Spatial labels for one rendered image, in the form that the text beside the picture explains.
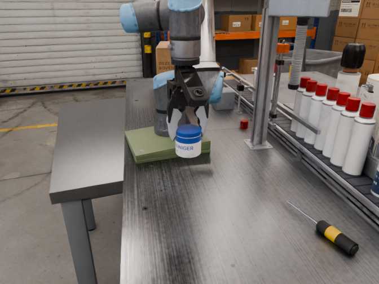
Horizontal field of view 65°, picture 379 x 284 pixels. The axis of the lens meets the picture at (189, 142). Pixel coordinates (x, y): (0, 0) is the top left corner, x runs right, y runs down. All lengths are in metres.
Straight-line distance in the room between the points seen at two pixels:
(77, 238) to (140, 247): 0.40
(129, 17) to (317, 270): 0.73
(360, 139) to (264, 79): 0.37
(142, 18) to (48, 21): 4.46
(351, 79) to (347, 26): 3.62
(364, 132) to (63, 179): 0.87
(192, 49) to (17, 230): 1.83
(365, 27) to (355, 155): 3.97
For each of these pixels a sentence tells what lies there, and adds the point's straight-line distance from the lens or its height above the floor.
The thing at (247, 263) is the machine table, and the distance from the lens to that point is 0.68.
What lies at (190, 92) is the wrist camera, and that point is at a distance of 0.68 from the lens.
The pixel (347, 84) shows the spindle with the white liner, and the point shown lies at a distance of 1.39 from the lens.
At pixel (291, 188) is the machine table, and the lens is 0.93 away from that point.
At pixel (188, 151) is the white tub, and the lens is 0.78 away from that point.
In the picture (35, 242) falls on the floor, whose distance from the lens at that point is 2.14.
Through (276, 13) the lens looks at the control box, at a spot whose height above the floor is 1.29.
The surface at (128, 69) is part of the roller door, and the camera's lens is 5.40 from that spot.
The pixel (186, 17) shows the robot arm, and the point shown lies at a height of 1.29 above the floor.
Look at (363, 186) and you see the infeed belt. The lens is 0.93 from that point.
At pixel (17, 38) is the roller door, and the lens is 5.33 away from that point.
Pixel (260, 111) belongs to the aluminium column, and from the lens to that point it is 1.11.
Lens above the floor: 1.32
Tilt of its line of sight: 25 degrees down
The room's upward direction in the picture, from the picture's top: straight up
